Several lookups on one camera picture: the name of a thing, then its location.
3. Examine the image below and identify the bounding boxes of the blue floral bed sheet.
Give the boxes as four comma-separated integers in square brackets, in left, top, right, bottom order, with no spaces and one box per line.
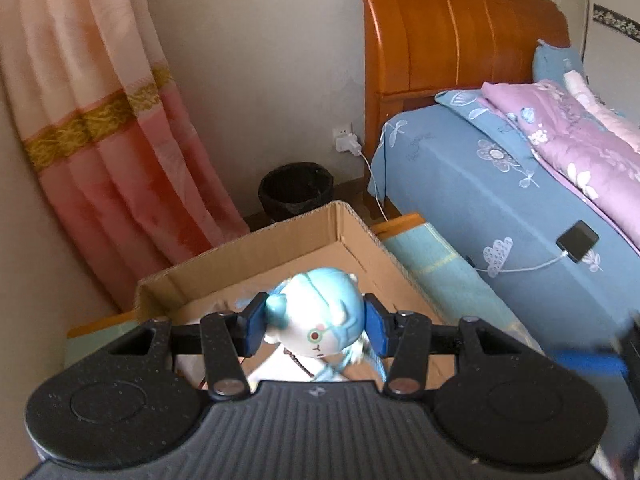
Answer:
[367,92,640,366]

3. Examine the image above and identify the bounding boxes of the white charging cable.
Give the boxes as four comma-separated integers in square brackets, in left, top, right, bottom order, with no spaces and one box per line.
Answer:
[357,150,571,273]

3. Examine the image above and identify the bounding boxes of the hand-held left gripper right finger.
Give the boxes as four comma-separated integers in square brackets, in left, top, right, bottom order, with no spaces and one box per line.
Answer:
[364,292,526,401]

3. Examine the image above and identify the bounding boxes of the white charger plug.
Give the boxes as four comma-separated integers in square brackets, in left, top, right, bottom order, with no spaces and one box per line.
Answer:
[336,132,362,157]

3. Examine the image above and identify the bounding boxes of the blue-haired doll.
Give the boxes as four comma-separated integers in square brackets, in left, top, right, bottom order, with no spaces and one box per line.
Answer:
[260,267,388,383]

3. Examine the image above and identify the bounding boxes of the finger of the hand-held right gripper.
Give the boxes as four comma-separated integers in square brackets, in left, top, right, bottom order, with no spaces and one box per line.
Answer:
[552,347,631,378]

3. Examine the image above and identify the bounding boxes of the blue floral pillow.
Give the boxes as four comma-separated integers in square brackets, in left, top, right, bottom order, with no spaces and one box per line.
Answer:
[434,87,543,161]

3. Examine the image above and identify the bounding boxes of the cardboard box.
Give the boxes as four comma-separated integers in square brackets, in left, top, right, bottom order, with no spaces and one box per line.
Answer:
[135,201,451,391]

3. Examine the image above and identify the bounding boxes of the purple floral quilt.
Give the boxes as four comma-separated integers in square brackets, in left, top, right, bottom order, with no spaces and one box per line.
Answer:
[480,80,640,253]

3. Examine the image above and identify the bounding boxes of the pink patterned curtain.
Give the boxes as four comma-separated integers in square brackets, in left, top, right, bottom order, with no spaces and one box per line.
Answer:
[0,0,251,311]

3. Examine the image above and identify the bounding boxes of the plain blue pillow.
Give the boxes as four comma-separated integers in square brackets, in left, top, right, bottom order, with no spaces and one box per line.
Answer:
[531,40,586,83]

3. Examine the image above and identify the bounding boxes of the pale pink blanket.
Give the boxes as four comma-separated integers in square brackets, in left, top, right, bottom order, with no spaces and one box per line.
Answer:
[564,70,640,153]

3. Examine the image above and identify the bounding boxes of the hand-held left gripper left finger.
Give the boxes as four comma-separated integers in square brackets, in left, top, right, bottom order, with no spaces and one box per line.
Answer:
[107,292,268,401]

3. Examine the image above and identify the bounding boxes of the wooden bed headboard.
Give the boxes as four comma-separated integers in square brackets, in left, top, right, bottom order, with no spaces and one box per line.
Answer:
[344,0,572,153]

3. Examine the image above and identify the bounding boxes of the patterned wall border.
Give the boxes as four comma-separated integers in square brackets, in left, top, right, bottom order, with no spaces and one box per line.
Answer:
[592,4,640,41]

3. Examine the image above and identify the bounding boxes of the black trash bin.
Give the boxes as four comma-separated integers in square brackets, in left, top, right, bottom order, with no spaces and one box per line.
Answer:
[258,162,335,223]

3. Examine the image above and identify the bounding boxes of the black smartphone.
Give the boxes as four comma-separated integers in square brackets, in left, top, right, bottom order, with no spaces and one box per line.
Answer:
[556,220,600,264]

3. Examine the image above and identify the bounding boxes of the white wall socket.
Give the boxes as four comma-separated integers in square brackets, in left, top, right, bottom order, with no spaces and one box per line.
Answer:
[332,122,356,151]

